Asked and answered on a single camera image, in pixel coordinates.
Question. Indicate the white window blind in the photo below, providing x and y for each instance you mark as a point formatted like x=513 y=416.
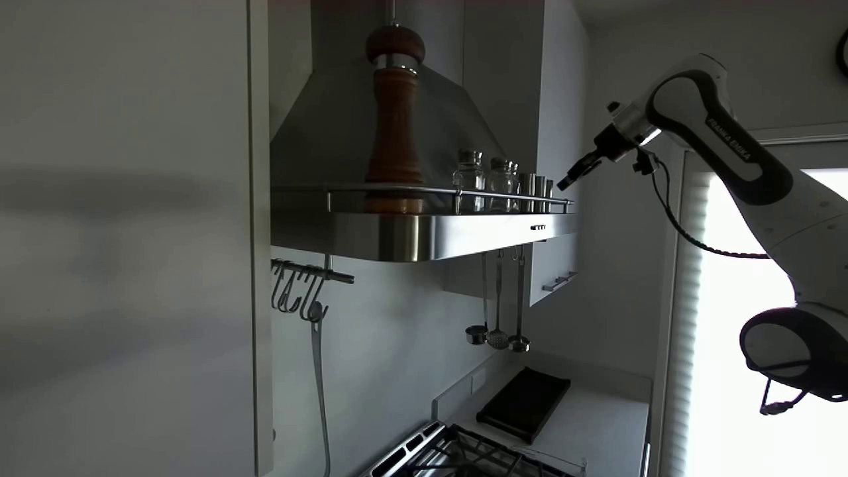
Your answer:
x=725 y=420

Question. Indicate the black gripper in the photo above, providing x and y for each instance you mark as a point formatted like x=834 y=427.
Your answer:
x=607 y=143

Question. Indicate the black utensil hook rail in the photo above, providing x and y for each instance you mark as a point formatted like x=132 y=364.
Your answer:
x=297 y=289

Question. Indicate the stainless steel gas stove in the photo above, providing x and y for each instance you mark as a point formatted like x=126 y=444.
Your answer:
x=454 y=451

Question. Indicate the small silver shaker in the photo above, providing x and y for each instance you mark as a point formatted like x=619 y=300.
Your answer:
x=535 y=187

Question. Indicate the stainless steel range hood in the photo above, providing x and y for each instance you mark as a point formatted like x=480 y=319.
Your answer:
x=320 y=159

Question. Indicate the white upper cabinet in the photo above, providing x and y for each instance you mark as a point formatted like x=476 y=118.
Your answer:
x=560 y=135

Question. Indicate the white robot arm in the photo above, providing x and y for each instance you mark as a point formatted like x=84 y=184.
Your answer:
x=800 y=221

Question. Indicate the tall brown pepper mill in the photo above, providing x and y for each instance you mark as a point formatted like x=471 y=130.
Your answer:
x=395 y=53

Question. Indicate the black griddle tray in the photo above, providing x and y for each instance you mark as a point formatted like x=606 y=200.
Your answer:
x=527 y=404

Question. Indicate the glass spice jar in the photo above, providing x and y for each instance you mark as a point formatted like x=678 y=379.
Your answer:
x=471 y=182
x=504 y=184

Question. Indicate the hanging metal ladle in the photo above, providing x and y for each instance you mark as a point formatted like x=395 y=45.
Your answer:
x=517 y=341

